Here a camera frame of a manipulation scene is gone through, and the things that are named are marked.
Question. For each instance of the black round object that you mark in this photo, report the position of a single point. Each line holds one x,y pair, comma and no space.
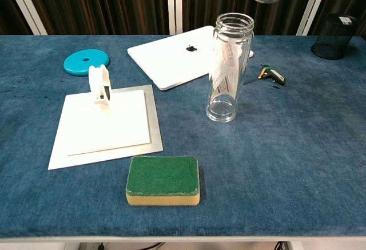
333,41

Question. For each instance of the printed paper leaflet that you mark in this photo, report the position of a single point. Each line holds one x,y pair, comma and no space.
228,67

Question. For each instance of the white closed laptop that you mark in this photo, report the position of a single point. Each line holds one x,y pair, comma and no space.
171,61

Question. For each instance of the clear glass bottle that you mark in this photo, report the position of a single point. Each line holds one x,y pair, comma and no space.
221,110

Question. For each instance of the blue tablecloth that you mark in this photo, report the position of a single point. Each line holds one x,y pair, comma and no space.
271,161

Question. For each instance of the grey square metal plate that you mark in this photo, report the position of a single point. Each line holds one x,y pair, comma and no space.
155,130

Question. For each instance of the blue round disc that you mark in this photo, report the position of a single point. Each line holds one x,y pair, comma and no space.
74,65

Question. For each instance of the green yellow sponge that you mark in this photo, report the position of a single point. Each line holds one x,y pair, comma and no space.
161,175

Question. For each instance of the white frame post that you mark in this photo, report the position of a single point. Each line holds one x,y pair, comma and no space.
25,7
313,9
174,4

